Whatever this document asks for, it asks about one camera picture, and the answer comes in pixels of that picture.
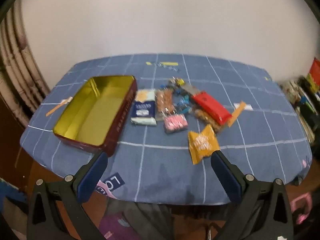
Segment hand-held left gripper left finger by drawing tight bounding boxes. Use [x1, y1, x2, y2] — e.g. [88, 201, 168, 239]
[26, 150, 109, 240]

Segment red snack packet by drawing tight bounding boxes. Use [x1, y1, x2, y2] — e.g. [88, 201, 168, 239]
[191, 92, 232, 125]

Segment pink plastic object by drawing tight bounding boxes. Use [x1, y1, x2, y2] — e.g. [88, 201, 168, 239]
[291, 192, 313, 225]

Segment purple printed bag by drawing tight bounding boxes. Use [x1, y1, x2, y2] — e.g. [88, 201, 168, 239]
[99, 211, 140, 240]

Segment clear packet of beige brittle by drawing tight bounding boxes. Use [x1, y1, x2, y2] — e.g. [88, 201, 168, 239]
[194, 109, 227, 133]

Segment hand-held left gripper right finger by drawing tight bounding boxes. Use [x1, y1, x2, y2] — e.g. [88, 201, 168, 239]
[210, 150, 294, 240]

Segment orange snack packet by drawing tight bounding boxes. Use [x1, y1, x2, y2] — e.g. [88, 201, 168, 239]
[188, 124, 220, 165]

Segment grey seaweed packet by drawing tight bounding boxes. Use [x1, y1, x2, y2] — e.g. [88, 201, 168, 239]
[181, 84, 200, 98]

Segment blue white cracker packet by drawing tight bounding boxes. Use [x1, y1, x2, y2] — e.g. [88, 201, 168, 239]
[131, 89, 157, 127]

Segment beige wall pipes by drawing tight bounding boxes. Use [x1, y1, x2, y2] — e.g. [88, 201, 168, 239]
[0, 0, 50, 123]

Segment light blue candy packet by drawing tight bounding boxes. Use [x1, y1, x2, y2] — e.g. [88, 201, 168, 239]
[176, 99, 192, 115]

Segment stack of books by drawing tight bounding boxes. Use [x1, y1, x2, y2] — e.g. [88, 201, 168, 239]
[281, 79, 317, 144]

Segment red paper bag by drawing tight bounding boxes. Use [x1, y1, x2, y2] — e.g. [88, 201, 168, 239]
[306, 57, 320, 90]

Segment small dark blue-ended candy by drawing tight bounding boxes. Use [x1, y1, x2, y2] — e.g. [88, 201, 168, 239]
[174, 87, 190, 98]

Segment blue fabric item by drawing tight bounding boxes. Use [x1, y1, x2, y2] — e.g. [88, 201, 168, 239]
[0, 177, 28, 203]

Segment red and gold tin box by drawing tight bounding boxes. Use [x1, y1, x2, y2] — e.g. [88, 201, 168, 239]
[53, 75, 138, 157]

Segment blue checked tablecloth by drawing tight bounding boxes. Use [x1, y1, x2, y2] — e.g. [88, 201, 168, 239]
[20, 53, 313, 205]

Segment pink snack packet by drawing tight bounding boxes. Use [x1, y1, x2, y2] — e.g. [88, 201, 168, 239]
[164, 114, 188, 133]

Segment clear packet of fried snack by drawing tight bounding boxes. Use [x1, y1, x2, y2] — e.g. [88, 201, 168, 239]
[155, 89, 175, 120]

